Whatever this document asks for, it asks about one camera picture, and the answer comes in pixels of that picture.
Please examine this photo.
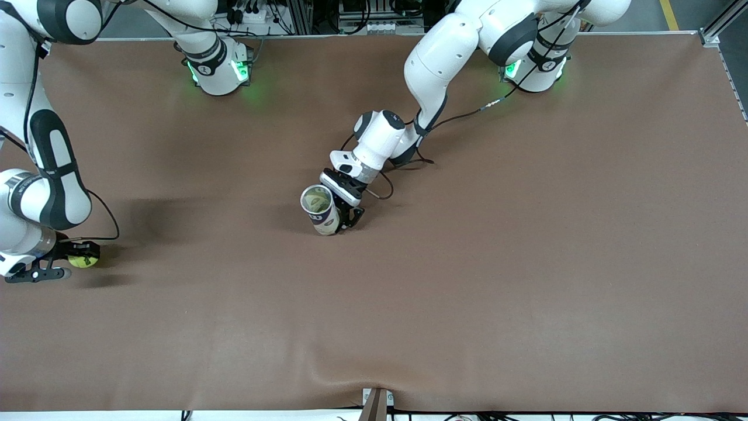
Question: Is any white blue tennis ball can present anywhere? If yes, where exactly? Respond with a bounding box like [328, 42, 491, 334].
[300, 184, 341, 236]

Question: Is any brown table cover cloth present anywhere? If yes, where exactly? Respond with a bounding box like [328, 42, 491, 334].
[0, 32, 748, 413]

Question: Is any white power strip with plugs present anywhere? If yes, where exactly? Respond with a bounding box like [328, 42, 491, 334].
[228, 3, 271, 27]

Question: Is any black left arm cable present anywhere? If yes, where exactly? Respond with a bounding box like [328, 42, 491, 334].
[339, 0, 585, 201]

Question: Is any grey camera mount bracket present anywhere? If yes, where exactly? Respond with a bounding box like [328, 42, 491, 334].
[362, 388, 395, 421]

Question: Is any aluminium frame post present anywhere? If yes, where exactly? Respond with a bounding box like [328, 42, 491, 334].
[698, 0, 748, 49]

